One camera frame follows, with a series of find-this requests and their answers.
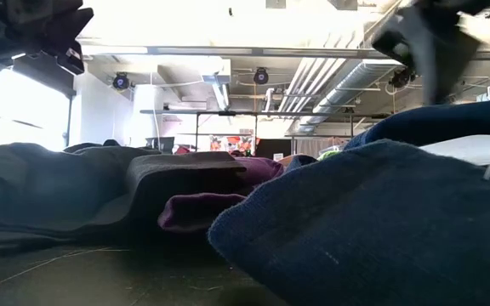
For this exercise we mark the dark grey towel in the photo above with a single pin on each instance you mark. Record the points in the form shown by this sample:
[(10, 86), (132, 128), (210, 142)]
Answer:
[(172, 183)]

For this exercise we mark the black towel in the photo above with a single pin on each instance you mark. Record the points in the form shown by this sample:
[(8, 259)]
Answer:
[(36, 191)]

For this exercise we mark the orange floral banner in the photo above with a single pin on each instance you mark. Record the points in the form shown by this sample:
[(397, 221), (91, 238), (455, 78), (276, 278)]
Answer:
[(232, 143)]

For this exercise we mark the dark blue towel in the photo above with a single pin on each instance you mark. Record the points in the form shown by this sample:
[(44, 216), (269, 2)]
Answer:
[(377, 229)]

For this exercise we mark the black screen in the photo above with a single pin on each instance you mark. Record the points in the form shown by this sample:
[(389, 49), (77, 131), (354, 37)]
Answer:
[(272, 149)]

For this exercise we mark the green towel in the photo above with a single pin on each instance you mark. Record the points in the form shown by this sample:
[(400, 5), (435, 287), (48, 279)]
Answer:
[(329, 154)]

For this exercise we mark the silver ventilation duct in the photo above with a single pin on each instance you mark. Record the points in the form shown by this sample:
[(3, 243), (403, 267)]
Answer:
[(355, 81)]

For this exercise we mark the black overhead rack frame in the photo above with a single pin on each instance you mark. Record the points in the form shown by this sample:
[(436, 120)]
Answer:
[(270, 113)]

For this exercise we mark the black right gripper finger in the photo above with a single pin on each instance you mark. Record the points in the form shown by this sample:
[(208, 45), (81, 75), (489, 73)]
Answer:
[(445, 64)]

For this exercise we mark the beige curtain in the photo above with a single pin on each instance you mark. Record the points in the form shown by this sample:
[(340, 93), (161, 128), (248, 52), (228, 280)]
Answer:
[(317, 145)]

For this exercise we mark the pink towel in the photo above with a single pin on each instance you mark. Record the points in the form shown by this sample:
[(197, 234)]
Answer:
[(288, 159)]

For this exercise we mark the magenta towel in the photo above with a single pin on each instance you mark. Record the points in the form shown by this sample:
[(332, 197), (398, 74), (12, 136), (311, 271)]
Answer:
[(198, 210)]

